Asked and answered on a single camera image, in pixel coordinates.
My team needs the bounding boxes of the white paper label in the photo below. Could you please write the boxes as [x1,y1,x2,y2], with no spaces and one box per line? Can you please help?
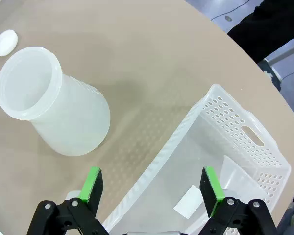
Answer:
[173,185,203,219]

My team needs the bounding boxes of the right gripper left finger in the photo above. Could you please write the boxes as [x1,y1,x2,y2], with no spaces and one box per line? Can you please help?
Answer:
[26,166,106,235]

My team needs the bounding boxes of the white perforated basket with label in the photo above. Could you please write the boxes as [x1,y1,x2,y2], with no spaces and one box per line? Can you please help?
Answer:
[101,83,292,235]

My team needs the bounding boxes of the translucent plastic conical flask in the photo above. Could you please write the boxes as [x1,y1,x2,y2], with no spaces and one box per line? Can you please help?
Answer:
[0,46,111,157]

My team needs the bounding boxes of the person in black sweater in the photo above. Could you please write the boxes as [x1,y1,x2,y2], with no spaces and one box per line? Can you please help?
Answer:
[227,0,294,62]

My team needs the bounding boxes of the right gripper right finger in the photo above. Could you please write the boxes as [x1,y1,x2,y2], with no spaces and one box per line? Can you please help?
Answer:
[198,166,279,235]

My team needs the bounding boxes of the round white flask cap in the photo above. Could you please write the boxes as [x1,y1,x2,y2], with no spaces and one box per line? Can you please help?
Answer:
[0,29,19,57]

